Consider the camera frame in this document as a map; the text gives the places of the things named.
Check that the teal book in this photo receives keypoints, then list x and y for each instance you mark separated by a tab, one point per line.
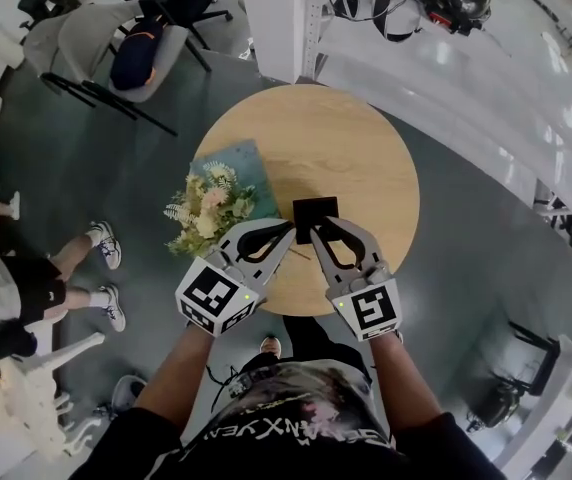
246	168

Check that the black metal chair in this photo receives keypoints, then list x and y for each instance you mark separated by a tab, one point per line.
536	358

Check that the beige chair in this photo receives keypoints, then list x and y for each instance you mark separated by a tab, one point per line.
166	53
46	43

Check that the white metal shelving rack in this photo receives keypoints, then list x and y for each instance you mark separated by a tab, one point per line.
466	68

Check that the person's black printed shirt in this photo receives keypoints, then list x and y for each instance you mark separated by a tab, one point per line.
291	433

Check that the pale artificial flower bouquet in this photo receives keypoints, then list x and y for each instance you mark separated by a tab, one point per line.
211	208

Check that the person's right forearm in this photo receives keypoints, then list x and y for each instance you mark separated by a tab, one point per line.
401	378

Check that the person's black trousers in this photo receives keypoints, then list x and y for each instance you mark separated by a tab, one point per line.
316	343

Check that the navy cap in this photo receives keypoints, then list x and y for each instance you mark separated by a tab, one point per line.
133	58

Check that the round wooden side table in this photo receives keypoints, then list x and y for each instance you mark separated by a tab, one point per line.
341	158

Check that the white table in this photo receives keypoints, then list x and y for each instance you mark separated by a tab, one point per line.
556	408

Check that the person's left forearm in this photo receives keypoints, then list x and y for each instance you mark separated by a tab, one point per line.
176	378

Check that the person's left shoe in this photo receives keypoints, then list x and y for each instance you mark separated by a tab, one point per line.
270	348

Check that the black backpack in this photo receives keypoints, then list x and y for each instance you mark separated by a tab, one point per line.
496	405

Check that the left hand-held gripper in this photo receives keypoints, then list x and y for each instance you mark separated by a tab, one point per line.
211	293

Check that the black square cup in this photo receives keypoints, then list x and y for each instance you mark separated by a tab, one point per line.
316	208

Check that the grey round stool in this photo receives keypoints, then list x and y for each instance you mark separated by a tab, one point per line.
128	393

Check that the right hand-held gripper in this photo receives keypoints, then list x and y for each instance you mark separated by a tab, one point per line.
373	310

